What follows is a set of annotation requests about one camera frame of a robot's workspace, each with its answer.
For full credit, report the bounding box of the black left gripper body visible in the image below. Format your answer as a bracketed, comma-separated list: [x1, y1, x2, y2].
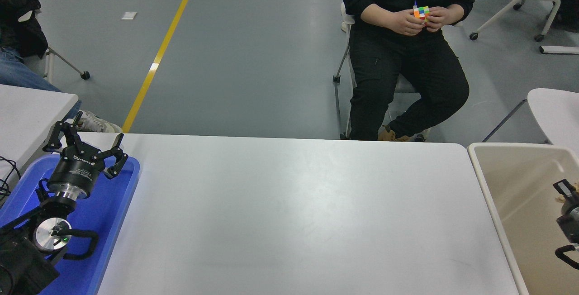
[47, 146, 108, 194]

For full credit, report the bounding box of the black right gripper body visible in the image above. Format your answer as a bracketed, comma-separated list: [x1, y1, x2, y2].
[556, 198, 579, 243]

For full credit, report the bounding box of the tan paper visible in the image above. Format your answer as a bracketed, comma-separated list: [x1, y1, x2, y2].
[555, 180, 579, 204]

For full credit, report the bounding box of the person's left hand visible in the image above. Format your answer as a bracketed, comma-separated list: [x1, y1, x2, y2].
[424, 7, 449, 32]

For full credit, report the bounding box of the person's right hand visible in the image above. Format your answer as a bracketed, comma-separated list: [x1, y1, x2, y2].
[392, 10, 424, 36]

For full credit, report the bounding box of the large pale plastic bin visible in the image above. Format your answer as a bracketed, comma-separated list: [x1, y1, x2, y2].
[467, 142, 579, 295]

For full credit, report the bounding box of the white rectangular side table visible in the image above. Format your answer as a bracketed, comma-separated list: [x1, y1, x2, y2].
[0, 84, 80, 182]

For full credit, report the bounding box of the blue plastic tray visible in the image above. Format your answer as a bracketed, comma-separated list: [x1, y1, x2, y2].
[0, 154, 141, 295]

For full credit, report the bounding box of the white round table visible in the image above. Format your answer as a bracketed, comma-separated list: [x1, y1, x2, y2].
[482, 88, 579, 145]

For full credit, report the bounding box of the person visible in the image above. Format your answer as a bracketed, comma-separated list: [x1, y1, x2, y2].
[0, 0, 123, 133]
[533, 0, 579, 33]
[342, 0, 478, 142]

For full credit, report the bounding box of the white flat bar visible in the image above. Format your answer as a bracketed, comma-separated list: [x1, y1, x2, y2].
[539, 45, 579, 55]

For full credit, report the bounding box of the black cable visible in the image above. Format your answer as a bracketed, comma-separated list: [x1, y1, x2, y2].
[0, 157, 21, 205]

